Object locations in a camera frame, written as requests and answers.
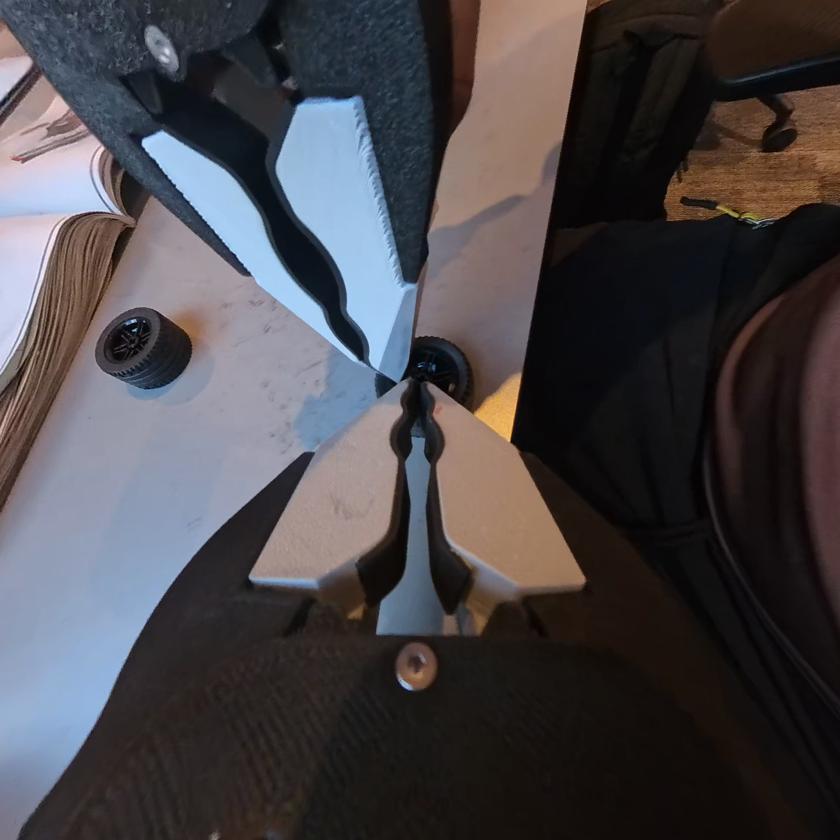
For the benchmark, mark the black backpack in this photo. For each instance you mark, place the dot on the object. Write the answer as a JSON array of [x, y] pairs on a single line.
[[630, 98]]

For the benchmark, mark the person in brown shirt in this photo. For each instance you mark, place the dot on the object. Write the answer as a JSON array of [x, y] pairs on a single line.
[[623, 394]]

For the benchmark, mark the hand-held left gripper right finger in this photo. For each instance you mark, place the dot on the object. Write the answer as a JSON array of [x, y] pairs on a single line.
[[505, 518]]

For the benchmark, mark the open instruction book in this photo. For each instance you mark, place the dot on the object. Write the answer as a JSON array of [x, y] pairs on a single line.
[[39, 262]]

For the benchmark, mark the grey desk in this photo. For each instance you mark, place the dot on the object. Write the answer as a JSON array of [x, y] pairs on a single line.
[[197, 459]]

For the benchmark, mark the black office chair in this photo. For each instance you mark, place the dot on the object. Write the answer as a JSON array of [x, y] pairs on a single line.
[[778, 69]]

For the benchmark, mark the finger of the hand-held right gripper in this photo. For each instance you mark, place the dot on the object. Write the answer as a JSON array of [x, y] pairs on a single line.
[[341, 197], [223, 216]]

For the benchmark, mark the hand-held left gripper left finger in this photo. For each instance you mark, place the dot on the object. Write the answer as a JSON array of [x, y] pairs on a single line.
[[328, 512]]

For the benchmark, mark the black toy car wheel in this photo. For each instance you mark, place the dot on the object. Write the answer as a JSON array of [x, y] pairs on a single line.
[[141, 348], [446, 367]]

